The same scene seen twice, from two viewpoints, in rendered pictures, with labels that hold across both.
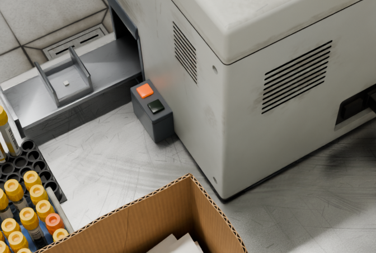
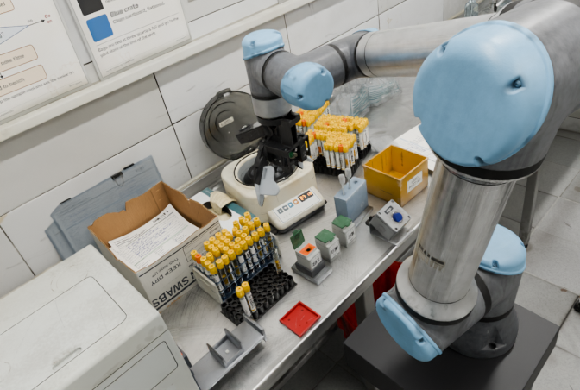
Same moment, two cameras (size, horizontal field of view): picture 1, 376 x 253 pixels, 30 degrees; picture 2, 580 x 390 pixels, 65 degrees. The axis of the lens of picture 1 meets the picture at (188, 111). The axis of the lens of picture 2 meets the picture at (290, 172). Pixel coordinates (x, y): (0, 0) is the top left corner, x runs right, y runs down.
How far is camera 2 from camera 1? 1.20 m
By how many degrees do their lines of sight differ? 91
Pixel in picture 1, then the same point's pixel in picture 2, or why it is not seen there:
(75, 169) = (219, 327)
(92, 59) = (215, 373)
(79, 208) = (213, 310)
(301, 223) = not seen: hidden behind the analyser
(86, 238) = (180, 248)
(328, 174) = not seen: hidden behind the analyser
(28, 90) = (248, 341)
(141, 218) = (161, 266)
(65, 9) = not seen: outside the picture
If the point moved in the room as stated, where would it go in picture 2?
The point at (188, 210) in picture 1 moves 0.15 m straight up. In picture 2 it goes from (148, 289) to (123, 243)
